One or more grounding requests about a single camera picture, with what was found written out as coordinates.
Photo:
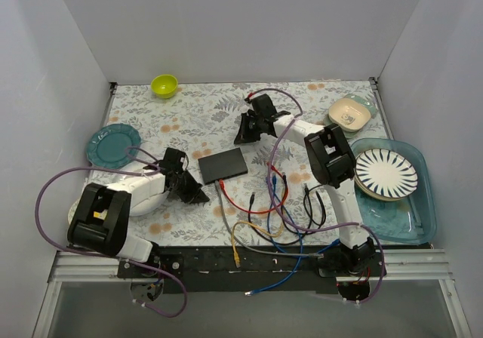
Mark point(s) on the pale green square plate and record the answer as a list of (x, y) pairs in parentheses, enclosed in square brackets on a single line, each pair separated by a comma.
[(361, 100)]

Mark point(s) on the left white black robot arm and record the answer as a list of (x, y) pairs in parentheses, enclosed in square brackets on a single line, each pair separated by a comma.
[(100, 220)]

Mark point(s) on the yellow teal patterned bowl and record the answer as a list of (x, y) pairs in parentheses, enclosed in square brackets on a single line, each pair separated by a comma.
[(72, 211)]

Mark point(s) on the lime green bowl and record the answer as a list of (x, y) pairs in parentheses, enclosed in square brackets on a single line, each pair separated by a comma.
[(164, 86)]

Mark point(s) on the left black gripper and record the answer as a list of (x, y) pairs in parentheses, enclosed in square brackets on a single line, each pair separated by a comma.
[(181, 184)]

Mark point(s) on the white round plate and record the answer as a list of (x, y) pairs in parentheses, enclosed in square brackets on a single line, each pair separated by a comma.
[(147, 192)]

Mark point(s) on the black network switch box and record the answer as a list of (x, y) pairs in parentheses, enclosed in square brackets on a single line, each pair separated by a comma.
[(222, 166)]

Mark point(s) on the white blue striped plate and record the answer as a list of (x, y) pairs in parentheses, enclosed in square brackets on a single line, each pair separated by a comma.
[(385, 175)]

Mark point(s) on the aluminium frame rail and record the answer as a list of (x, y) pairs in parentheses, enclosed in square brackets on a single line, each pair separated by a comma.
[(400, 265)]

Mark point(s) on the floral table mat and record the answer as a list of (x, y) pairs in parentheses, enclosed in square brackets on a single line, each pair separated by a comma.
[(202, 120)]

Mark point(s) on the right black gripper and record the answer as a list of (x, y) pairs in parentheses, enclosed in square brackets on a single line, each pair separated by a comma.
[(253, 123)]

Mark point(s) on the cream square bowl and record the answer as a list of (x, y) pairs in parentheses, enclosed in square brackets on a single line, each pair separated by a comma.
[(349, 114)]

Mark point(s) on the teal scalloped plate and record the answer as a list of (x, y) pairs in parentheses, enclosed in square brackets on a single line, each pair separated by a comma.
[(108, 148)]

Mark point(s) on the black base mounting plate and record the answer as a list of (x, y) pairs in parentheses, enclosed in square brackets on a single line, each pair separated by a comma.
[(212, 269)]

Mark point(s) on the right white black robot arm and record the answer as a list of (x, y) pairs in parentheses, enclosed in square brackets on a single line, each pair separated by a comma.
[(332, 163)]

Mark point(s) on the teal plastic tub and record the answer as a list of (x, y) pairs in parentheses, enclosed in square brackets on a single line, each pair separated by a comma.
[(407, 219)]

